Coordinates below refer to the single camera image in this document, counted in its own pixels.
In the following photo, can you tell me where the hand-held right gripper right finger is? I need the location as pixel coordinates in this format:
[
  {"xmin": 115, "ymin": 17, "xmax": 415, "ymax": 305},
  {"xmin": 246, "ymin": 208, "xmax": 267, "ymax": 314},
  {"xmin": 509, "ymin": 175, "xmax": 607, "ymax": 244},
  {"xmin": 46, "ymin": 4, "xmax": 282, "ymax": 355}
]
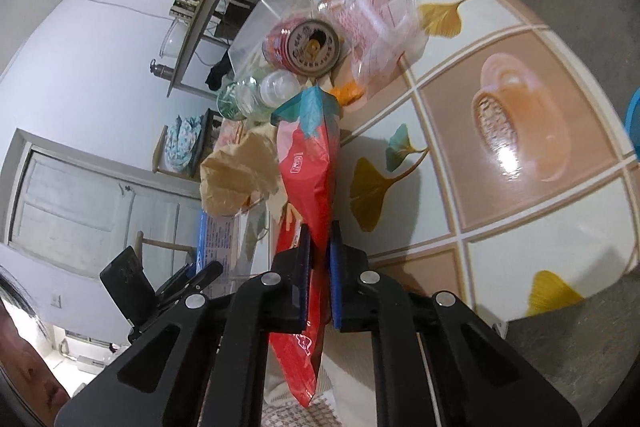
[{"xmin": 327, "ymin": 221, "xmax": 583, "ymax": 427}]

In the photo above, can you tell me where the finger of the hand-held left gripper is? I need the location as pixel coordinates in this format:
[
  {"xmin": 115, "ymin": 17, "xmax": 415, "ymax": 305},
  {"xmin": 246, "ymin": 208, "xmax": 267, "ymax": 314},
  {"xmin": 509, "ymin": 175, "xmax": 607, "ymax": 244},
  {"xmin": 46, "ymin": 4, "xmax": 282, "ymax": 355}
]
[
  {"xmin": 157, "ymin": 263, "xmax": 197, "ymax": 295},
  {"xmin": 150, "ymin": 261, "xmax": 224, "ymax": 308}
]

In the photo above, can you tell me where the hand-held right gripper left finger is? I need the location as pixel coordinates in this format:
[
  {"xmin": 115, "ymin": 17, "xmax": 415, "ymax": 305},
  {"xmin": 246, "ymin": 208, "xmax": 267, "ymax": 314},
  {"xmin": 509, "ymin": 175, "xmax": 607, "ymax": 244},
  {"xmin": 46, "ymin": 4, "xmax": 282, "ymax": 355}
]
[{"xmin": 54, "ymin": 223, "xmax": 321, "ymax": 427}]

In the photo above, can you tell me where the red snack bag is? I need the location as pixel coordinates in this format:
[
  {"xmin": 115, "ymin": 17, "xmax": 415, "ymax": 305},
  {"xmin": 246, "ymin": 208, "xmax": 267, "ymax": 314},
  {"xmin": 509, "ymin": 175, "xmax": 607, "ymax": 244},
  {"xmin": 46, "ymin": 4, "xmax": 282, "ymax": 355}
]
[{"xmin": 270, "ymin": 87, "xmax": 343, "ymax": 409}]

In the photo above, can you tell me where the orange peel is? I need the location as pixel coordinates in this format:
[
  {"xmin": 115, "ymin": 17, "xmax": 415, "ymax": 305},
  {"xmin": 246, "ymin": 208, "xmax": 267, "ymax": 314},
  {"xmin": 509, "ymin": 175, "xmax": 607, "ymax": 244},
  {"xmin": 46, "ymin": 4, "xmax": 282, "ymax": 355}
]
[{"xmin": 330, "ymin": 82, "xmax": 366, "ymax": 106}]

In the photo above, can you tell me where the red snack packet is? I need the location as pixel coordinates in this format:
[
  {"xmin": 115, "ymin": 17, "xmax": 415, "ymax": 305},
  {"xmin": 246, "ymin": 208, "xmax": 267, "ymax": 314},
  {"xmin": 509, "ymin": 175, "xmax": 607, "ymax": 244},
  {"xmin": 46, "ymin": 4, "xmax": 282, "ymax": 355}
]
[{"xmin": 262, "ymin": 19, "xmax": 341, "ymax": 75}]

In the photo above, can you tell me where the clear red-printed plastic bag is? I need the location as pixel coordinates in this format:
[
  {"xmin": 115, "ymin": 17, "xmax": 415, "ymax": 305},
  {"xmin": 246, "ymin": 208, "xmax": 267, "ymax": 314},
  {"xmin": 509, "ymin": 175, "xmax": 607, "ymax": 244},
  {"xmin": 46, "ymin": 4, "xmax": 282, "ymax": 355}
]
[{"xmin": 317, "ymin": 0, "xmax": 431, "ymax": 88}]

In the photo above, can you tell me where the light wooden chair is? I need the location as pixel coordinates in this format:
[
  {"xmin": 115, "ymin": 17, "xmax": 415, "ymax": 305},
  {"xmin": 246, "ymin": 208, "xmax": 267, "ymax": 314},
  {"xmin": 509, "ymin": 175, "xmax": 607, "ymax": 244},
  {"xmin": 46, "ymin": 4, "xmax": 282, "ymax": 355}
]
[{"xmin": 135, "ymin": 231, "xmax": 196, "ymax": 268}]

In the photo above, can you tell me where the white door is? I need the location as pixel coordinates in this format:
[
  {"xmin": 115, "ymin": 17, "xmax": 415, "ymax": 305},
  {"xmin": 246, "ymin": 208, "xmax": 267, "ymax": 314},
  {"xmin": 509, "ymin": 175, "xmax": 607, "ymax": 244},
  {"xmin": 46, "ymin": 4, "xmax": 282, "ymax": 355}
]
[{"xmin": 0, "ymin": 129, "xmax": 206, "ymax": 279}]

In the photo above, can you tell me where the crumpled brown paper bag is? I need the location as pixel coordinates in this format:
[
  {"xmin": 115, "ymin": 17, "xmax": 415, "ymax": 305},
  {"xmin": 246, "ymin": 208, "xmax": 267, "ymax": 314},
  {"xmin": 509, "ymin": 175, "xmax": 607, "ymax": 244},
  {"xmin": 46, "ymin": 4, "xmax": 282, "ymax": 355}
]
[{"xmin": 200, "ymin": 129, "xmax": 288, "ymax": 218}]

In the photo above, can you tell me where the person's head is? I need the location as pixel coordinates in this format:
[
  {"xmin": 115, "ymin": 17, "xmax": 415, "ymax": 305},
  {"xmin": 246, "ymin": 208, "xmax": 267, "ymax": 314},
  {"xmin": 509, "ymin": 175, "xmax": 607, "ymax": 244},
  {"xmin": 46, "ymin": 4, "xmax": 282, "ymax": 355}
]
[{"xmin": 0, "ymin": 267, "xmax": 71, "ymax": 418}]

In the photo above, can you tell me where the wooden chair with dark seat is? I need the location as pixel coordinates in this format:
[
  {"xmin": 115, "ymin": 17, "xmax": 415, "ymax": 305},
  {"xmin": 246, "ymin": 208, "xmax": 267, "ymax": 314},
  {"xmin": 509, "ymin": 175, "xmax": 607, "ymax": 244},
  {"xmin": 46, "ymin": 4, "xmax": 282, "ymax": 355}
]
[{"xmin": 152, "ymin": 109, "xmax": 226, "ymax": 180}]

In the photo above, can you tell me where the floral cloth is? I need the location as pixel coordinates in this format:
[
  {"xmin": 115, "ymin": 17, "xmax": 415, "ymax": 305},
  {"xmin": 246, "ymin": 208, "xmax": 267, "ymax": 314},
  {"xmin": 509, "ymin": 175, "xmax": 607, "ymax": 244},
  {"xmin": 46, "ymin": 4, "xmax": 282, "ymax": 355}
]
[{"xmin": 162, "ymin": 114, "xmax": 203, "ymax": 172}]

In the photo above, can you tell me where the clear plastic bottle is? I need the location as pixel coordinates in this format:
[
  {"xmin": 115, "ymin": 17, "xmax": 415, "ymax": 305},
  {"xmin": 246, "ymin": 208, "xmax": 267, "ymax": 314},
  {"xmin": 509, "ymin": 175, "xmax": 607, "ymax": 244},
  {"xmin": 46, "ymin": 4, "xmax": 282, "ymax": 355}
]
[{"xmin": 216, "ymin": 69, "xmax": 301, "ymax": 122}]

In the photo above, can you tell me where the black cloth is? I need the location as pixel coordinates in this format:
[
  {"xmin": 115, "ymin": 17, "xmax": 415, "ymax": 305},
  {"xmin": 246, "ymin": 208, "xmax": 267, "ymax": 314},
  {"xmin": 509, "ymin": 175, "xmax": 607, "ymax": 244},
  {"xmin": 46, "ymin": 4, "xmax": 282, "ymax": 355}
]
[{"xmin": 205, "ymin": 62, "xmax": 234, "ymax": 90}]

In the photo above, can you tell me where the clear zip bag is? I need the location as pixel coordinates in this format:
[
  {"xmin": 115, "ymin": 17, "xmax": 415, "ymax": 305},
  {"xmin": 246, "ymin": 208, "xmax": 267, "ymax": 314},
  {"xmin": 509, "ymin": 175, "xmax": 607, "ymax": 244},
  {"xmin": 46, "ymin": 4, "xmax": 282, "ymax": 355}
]
[{"xmin": 227, "ymin": 0, "xmax": 321, "ymax": 82}]

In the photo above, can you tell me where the glass bowl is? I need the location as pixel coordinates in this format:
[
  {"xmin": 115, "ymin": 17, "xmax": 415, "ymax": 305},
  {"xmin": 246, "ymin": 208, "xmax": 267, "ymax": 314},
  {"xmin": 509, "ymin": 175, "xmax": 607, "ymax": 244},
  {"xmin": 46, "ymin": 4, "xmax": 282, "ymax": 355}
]
[{"xmin": 159, "ymin": 14, "xmax": 188, "ymax": 58}]

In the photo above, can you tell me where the white-framed desk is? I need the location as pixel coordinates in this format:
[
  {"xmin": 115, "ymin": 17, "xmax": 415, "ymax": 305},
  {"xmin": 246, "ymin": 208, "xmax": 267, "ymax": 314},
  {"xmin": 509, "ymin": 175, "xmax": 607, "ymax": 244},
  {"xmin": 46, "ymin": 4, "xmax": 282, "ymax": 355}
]
[{"xmin": 166, "ymin": 0, "xmax": 351, "ymax": 98}]

